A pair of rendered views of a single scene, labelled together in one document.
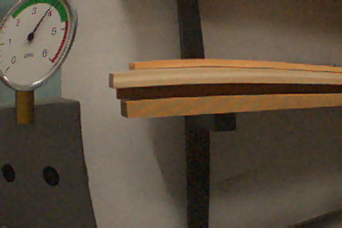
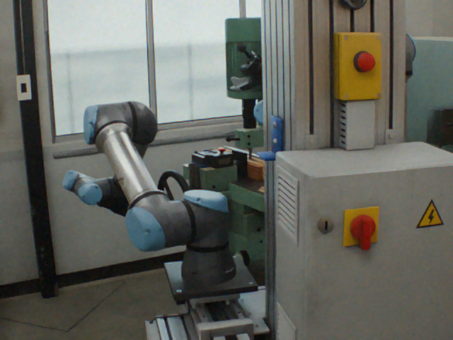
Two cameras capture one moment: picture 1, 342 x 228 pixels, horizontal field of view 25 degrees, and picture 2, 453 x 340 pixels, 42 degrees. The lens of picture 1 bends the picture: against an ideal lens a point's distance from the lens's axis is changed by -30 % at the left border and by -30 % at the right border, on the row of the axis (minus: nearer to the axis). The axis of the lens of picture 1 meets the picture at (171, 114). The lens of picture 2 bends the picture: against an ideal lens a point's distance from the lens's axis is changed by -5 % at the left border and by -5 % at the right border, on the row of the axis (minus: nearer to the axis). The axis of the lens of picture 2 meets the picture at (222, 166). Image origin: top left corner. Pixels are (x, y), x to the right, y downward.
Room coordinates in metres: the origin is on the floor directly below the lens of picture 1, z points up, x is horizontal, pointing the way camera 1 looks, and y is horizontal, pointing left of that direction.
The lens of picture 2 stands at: (-0.19, -1.85, 1.49)
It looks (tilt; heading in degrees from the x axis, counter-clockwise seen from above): 13 degrees down; 73
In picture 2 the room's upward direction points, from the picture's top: 2 degrees counter-clockwise
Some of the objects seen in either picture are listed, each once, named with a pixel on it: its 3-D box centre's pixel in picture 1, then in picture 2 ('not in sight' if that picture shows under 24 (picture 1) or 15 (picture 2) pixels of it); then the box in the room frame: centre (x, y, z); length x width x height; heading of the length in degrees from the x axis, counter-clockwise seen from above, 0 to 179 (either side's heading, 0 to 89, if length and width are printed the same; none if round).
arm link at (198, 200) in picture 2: not in sight; (204, 216); (0.21, -0.36, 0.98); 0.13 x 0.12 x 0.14; 12
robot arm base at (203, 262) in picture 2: not in sight; (207, 256); (0.22, -0.36, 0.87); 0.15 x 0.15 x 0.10
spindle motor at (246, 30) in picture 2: not in sight; (248, 57); (0.61, 0.38, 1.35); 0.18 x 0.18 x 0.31
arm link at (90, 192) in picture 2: not in sight; (92, 190); (-0.03, 0.24, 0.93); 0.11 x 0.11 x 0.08; 12
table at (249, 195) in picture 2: not in sight; (231, 183); (0.51, 0.33, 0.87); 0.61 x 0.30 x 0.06; 104
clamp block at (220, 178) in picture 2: not in sight; (212, 176); (0.43, 0.31, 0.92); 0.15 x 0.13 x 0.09; 104
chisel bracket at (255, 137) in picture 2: not in sight; (254, 139); (0.63, 0.39, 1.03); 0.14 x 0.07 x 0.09; 14
